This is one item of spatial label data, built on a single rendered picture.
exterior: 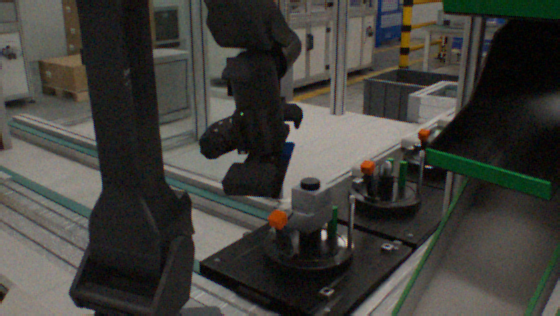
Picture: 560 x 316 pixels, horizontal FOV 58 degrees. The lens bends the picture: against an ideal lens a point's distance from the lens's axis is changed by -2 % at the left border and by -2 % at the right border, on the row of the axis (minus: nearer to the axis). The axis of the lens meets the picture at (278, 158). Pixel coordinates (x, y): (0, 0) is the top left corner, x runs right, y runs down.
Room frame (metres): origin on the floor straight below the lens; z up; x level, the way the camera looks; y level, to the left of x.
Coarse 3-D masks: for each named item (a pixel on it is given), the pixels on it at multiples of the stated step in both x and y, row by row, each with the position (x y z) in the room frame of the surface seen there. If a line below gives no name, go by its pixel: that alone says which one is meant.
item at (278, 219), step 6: (276, 210) 0.64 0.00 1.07; (288, 210) 0.65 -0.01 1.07; (270, 216) 0.63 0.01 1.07; (276, 216) 0.63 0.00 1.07; (282, 216) 0.63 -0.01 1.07; (288, 216) 0.64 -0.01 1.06; (270, 222) 0.63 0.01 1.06; (276, 222) 0.62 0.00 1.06; (282, 222) 0.63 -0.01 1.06; (276, 228) 0.63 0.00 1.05; (282, 228) 0.63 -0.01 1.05; (282, 234) 0.63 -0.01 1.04; (288, 234) 0.64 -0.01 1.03; (282, 240) 0.64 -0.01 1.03; (288, 240) 0.64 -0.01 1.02; (282, 246) 0.65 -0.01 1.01; (288, 246) 0.64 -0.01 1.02; (282, 252) 0.65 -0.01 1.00; (288, 252) 0.64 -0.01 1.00
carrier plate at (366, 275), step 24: (240, 240) 0.74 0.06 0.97; (360, 240) 0.74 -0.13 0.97; (384, 240) 0.74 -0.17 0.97; (216, 264) 0.67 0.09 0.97; (240, 264) 0.67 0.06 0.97; (264, 264) 0.67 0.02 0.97; (360, 264) 0.67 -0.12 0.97; (384, 264) 0.67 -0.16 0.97; (264, 288) 0.61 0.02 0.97; (288, 288) 0.61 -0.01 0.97; (312, 288) 0.60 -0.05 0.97; (336, 288) 0.60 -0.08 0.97; (360, 288) 0.60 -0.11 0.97; (288, 312) 0.57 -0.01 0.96; (312, 312) 0.55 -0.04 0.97; (336, 312) 0.55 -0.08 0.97
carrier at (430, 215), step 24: (384, 168) 0.89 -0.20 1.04; (336, 192) 0.94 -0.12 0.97; (360, 192) 0.89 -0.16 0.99; (384, 192) 0.88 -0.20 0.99; (408, 192) 0.89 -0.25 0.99; (432, 192) 0.93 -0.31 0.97; (360, 216) 0.83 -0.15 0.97; (384, 216) 0.83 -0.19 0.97; (408, 216) 0.83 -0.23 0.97; (432, 216) 0.83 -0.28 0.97; (408, 240) 0.74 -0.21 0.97
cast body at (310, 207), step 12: (312, 180) 0.70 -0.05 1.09; (300, 192) 0.68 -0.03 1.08; (312, 192) 0.68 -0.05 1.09; (324, 192) 0.69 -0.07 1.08; (300, 204) 0.68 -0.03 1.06; (312, 204) 0.67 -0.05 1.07; (324, 204) 0.69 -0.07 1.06; (300, 216) 0.67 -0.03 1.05; (312, 216) 0.66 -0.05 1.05; (324, 216) 0.69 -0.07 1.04; (300, 228) 0.67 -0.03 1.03; (312, 228) 0.66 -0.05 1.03
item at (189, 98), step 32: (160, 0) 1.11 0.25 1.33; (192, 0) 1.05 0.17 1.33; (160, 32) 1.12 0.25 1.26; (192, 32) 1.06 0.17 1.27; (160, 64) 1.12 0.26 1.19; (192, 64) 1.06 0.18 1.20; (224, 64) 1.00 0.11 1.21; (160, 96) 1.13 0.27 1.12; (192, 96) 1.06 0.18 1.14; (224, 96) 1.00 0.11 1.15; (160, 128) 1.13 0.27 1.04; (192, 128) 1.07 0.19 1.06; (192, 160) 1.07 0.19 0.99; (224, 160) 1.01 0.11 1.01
